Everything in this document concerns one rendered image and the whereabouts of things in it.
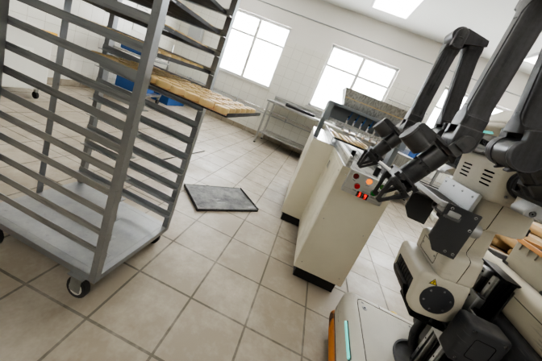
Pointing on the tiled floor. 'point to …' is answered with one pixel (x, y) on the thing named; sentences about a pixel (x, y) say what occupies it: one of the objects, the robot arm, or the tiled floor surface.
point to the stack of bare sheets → (219, 198)
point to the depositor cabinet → (306, 176)
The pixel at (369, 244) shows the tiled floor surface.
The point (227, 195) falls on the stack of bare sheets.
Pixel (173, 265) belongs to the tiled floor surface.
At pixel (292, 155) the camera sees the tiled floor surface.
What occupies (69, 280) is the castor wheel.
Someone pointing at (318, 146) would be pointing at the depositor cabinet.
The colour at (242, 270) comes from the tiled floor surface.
